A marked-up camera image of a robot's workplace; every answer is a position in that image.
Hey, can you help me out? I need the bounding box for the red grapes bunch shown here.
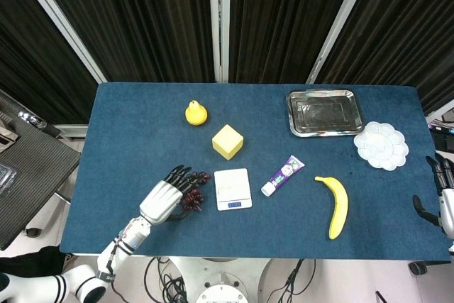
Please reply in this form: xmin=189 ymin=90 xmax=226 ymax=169
xmin=178 ymin=171 xmax=211 ymax=213

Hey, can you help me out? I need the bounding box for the black caster wheel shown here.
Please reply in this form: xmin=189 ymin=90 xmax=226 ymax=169
xmin=407 ymin=261 xmax=428 ymax=276

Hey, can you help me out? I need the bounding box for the blue table cloth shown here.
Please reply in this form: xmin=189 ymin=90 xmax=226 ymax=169
xmin=58 ymin=82 xmax=453 ymax=262

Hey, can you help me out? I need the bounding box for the yellow pear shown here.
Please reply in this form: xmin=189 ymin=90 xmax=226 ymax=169
xmin=184 ymin=99 xmax=209 ymax=127

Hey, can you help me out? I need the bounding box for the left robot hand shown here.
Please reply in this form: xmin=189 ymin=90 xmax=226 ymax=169
xmin=138 ymin=165 xmax=194 ymax=226

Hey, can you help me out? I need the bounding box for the white digital kitchen scale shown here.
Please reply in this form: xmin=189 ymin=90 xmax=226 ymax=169
xmin=213 ymin=167 xmax=253 ymax=211

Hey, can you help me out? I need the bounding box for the yellow banana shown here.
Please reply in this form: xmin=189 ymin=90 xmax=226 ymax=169
xmin=314 ymin=175 xmax=350 ymax=241

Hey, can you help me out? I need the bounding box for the white flower-shaped palette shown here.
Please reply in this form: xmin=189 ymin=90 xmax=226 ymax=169
xmin=353 ymin=121 xmax=410 ymax=172

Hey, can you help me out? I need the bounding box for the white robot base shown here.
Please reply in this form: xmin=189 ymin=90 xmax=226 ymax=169
xmin=161 ymin=258 xmax=274 ymax=303

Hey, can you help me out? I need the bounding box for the black cable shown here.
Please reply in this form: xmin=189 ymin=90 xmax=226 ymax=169
xmin=143 ymin=256 xmax=194 ymax=303
xmin=265 ymin=258 xmax=317 ymax=303

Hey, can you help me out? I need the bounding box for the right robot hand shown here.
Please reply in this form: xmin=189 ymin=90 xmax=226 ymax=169
xmin=412 ymin=153 xmax=454 ymax=241

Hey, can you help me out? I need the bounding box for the purple toothpaste tube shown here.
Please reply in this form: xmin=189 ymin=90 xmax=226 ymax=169
xmin=260 ymin=155 xmax=306 ymax=197

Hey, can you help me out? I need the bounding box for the yellow cube block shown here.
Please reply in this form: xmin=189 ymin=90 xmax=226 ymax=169
xmin=211 ymin=123 xmax=245 ymax=160

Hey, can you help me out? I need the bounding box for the black side table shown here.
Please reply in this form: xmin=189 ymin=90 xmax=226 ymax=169
xmin=0 ymin=89 xmax=82 ymax=251

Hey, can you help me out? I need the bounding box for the silver metal tray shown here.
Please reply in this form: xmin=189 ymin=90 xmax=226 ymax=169
xmin=286 ymin=89 xmax=365 ymax=138

